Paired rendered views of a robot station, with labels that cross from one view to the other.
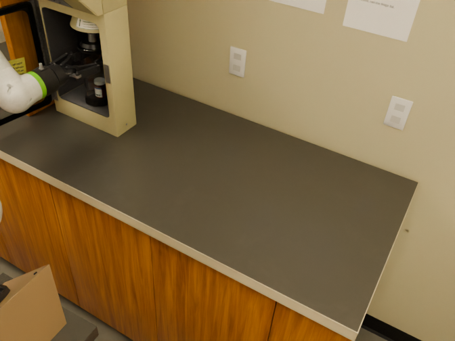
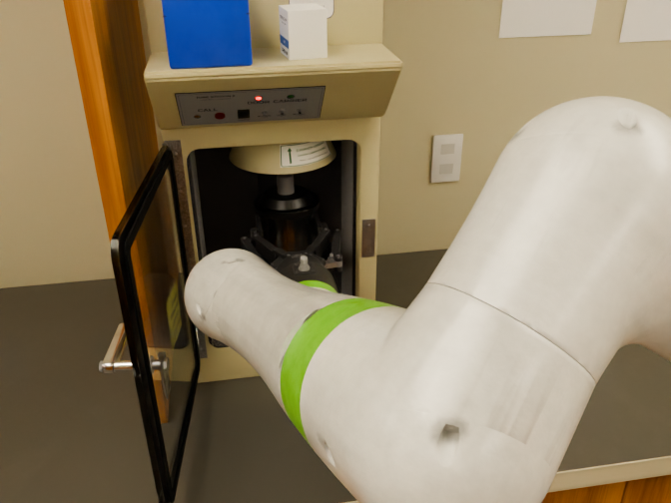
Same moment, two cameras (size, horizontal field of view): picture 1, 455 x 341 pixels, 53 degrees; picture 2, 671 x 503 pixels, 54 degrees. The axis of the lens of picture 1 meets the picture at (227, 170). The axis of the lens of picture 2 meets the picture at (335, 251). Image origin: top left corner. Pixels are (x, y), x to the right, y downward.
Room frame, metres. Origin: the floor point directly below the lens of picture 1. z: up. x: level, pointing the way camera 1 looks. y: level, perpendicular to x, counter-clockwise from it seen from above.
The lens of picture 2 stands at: (0.67, 1.06, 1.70)
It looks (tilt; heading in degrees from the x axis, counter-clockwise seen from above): 29 degrees down; 323
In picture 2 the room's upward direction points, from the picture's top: straight up
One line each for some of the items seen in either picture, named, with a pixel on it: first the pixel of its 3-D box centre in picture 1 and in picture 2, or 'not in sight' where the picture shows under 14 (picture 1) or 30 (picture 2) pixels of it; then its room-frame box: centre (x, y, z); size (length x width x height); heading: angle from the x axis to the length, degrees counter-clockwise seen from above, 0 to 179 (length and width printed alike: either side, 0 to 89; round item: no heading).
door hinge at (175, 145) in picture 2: (45, 54); (187, 261); (1.53, 0.70, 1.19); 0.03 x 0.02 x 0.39; 62
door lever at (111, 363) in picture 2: not in sight; (129, 348); (1.35, 0.86, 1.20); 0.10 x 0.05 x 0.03; 145
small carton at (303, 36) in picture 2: not in sight; (303, 31); (1.39, 0.56, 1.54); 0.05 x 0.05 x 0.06; 70
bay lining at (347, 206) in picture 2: (100, 52); (273, 217); (1.57, 0.51, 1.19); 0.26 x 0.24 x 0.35; 62
